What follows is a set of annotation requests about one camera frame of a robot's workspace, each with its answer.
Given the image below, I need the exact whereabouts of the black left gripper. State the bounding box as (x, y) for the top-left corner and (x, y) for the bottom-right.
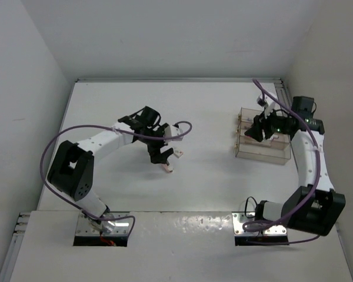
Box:
(138, 123), (172, 163)

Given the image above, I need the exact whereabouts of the small beige eraser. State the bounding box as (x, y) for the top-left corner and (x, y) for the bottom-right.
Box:
(173, 148), (184, 158)

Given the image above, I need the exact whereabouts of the pink correction tape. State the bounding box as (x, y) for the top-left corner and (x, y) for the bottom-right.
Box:
(161, 164), (174, 173)

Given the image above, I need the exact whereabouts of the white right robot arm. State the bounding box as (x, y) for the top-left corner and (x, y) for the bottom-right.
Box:
(244, 96), (346, 236)

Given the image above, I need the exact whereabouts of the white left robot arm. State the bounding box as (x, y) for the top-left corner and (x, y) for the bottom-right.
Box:
(47, 106), (181, 217)

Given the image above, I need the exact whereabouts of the clear acrylic tiered organizer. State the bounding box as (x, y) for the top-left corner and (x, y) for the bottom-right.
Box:
(234, 108), (291, 165)

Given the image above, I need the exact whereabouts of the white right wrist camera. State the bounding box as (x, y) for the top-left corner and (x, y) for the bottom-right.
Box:
(257, 92), (277, 119)

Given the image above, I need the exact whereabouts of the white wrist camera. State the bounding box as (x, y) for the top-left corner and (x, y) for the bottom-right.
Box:
(164, 125), (183, 143)
(257, 92), (277, 119)

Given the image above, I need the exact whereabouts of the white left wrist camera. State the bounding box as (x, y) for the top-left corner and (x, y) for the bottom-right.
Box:
(164, 125), (183, 143)

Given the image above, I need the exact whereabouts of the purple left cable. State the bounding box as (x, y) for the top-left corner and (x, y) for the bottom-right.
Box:
(40, 120), (194, 236)

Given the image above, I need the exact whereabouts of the purple cable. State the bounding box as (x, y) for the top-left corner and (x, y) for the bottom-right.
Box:
(40, 120), (194, 236)
(241, 78), (322, 245)

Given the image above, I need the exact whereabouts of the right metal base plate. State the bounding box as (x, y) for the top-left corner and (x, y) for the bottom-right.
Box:
(232, 211), (288, 237)

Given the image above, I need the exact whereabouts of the metal base plate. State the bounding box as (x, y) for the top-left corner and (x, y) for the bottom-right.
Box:
(75, 213), (131, 237)
(232, 211), (288, 237)

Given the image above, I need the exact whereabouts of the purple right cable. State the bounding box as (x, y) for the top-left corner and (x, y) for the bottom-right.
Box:
(241, 78), (322, 245)

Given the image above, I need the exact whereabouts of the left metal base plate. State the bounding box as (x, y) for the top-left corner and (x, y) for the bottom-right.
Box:
(75, 213), (131, 237)

